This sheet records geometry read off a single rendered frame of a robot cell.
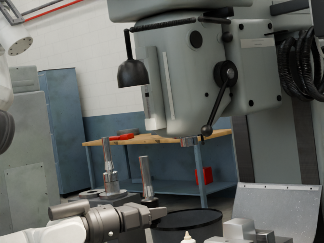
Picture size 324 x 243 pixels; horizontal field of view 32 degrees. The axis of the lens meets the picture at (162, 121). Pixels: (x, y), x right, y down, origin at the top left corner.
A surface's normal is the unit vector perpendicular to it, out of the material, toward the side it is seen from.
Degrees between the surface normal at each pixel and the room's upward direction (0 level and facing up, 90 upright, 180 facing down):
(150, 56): 90
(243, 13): 90
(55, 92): 90
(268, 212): 64
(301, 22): 90
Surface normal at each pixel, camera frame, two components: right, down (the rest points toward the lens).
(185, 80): 0.07, 0.04
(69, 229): 0.47, -0.05
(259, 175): -0.72, 0.14
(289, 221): -0.70, -0.34
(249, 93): 0.68, -0.05
